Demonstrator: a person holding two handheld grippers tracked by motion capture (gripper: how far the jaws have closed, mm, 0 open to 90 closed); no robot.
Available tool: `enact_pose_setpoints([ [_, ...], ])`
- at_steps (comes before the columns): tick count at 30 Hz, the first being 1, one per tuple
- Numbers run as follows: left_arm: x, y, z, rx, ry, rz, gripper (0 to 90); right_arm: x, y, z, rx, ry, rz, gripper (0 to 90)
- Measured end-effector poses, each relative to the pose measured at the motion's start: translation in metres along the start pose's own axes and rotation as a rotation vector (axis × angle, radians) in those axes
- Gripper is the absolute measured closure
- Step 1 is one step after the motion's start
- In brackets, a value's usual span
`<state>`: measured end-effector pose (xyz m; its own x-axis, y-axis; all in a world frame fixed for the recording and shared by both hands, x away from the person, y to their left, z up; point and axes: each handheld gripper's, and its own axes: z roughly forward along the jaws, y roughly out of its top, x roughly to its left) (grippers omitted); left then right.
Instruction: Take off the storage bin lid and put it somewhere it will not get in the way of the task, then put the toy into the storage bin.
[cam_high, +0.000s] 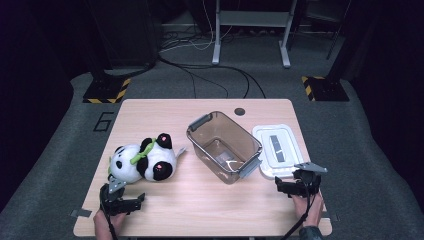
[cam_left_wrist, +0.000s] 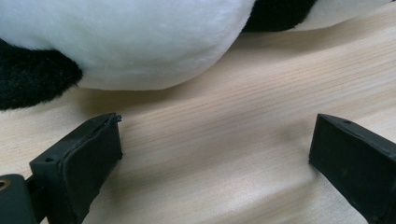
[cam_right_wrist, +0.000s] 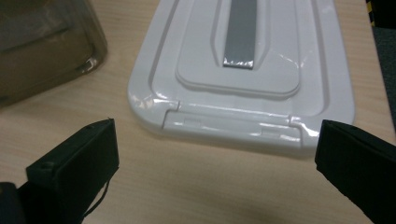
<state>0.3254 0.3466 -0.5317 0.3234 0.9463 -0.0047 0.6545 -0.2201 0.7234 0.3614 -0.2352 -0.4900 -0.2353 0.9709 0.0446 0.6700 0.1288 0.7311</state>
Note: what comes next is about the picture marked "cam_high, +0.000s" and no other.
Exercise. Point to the white box lid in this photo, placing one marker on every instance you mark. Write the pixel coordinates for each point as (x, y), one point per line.
(286, 156)

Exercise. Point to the panda plush toy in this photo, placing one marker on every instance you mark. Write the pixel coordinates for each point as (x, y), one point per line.
(128, 166)

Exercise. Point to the person's left hand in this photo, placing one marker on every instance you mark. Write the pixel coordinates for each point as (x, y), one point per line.
(103, 226)

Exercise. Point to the person's right hand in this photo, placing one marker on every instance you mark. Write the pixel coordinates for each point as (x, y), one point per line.
(315, 213)

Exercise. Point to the black yellow striped stand base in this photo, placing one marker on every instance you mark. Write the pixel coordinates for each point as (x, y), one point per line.
(326, 89)
(103, 91)

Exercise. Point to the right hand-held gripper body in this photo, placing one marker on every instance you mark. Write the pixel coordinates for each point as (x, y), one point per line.
(306, 183)

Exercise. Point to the grey tape piece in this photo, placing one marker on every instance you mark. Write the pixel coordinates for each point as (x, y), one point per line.
(81, 213)
(333, 217)

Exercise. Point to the white metal stand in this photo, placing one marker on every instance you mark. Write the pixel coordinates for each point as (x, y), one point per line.
(253, 18)

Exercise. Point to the transparent storage box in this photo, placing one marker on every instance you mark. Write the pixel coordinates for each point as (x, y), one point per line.
(203, 146)

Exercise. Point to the dark round table grommet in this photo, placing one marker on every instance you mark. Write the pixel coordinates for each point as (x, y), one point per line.
(239, 111)

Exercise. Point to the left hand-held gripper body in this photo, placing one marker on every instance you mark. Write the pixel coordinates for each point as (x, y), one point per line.
(111, 201)

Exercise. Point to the black cabinet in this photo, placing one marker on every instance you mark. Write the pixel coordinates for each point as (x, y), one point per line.
(126, 33)

